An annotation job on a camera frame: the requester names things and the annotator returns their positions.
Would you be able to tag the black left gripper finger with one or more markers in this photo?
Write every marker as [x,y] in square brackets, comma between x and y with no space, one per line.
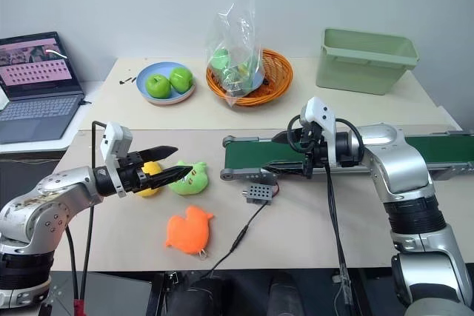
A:
[159,152]
[170,176]

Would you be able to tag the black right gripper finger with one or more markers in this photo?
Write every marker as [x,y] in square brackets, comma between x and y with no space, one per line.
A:
[282,137]
[285,168]

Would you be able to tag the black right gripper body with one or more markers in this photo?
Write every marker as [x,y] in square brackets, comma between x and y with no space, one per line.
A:
[314,157]

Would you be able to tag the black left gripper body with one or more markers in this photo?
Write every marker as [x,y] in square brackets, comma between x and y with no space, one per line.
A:
[129,175]

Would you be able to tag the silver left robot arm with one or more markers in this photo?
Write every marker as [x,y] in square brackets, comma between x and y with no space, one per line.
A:
[40,205]

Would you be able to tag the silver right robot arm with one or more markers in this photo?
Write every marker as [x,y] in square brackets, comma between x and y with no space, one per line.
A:
[400,160]

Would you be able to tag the green conveyor belt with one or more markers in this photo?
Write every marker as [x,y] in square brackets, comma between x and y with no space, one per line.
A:
[252,155]

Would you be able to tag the small grey sensor box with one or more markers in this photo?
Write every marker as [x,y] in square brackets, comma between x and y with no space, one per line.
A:
[259,194]

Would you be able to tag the yellow plush toy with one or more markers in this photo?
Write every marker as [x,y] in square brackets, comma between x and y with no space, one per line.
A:
[152,168]

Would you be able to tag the green plush toy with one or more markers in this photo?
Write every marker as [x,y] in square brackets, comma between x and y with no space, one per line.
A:
[190,184]

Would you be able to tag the orange plush toy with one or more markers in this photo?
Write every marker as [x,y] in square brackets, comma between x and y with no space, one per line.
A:
[187,232]

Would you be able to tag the green apple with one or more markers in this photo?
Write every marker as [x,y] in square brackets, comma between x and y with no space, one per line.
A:
[181,79]
[158,86]

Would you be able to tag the orange woven basket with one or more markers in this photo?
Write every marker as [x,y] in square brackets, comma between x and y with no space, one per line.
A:
[279,68]

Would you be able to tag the blue plate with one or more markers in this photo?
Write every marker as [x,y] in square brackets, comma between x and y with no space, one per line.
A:
[159,70]

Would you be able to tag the pale green plastic bin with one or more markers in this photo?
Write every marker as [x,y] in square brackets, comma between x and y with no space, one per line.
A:
[355,72]

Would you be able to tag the grey laptop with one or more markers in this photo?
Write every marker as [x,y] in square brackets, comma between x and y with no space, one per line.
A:
[37,109]

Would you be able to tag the clear plastic bag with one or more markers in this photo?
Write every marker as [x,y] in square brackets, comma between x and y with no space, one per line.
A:
[229,35]

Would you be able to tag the red clamp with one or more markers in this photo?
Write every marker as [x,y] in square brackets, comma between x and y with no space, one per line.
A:
[78,306]

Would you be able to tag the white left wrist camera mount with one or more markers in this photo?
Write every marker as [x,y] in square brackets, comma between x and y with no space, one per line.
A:
[115,138]

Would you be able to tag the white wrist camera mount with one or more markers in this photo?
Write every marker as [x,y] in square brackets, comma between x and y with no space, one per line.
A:
[115,138]
[322,112]

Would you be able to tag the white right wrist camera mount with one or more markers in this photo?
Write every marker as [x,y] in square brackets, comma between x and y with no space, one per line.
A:
[322,112]

